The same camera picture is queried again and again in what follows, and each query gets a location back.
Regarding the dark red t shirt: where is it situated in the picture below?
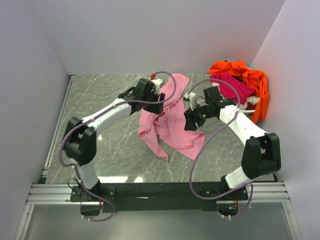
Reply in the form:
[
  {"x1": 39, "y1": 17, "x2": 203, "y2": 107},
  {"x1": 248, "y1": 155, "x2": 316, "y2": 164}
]
[{"x1": 240, "y1": 103, "x2": 256, "y2": 111}]

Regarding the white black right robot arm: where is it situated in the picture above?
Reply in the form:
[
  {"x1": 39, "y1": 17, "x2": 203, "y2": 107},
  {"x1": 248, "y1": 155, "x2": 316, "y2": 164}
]
[{"x1": 184, "y1": 86, "x2": 282, "y2": 200}]

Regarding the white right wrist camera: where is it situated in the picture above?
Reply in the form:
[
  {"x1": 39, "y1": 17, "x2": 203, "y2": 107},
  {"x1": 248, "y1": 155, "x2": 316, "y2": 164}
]
[{"x1": 183, "y1": 92, "x2": 196, "y2": 110}]

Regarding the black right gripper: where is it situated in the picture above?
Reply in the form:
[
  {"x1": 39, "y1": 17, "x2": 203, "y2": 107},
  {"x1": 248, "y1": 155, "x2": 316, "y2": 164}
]
[{"x1": 184, "y1": 101, "x2": 215, "y2": 132}]

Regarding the magenta t shirt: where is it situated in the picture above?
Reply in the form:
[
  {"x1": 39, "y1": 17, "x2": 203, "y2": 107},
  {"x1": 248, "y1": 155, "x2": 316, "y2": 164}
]
[{"x1": 209, "y1": 72, "x2": 255, "y2": 105}]

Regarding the white plastic laundry basket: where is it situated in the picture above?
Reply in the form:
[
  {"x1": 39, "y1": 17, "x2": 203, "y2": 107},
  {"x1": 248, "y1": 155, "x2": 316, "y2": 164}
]
[{"x1": 241, "y1": 109, "x2": 255, "y2": 116}]

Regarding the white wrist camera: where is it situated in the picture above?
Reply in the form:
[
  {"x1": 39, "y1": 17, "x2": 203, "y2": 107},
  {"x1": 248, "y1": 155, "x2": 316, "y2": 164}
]
[
  {"x1": 150, "y1": 73, "x2": 164, "y2": 94},
  {"x1": 183, "y1": 92, "x2": 196, "y2": 110}
]

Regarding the cream white t shirt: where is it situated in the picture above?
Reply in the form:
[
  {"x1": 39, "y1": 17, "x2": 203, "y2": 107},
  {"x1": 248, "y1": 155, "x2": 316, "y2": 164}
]
[{"x1": 244, "y1": 96, "x2": 260, "y2": 105}]

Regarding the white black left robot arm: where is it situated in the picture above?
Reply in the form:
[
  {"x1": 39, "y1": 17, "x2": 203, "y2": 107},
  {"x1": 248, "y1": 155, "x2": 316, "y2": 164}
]
[{"x1": 62, "y1": 78, "x2": 166, "y2": 201}]

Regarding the orange t shirt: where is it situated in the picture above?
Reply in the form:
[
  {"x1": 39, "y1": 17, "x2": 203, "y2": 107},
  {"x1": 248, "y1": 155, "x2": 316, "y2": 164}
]
[{"x1": 206, "y1": 61, "x2": 270, "y2": 124}]

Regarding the light pink t shirt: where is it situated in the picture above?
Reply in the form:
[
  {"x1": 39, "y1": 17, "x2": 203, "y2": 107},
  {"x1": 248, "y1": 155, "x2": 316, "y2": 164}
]
[{"x1": 138, "y1": 74, "x2": 206, "y2": 161}]

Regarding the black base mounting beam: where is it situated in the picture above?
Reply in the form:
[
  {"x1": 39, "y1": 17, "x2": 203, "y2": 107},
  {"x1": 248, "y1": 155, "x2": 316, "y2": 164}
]
[{"x1": 69, "y1": 181, "x2": 250, "y2": 217}]

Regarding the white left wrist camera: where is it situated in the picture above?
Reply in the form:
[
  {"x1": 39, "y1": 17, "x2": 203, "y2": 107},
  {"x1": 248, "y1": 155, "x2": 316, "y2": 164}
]
[{"x1": 150, "y1": 73, "x2": 164, "y2": 94}]

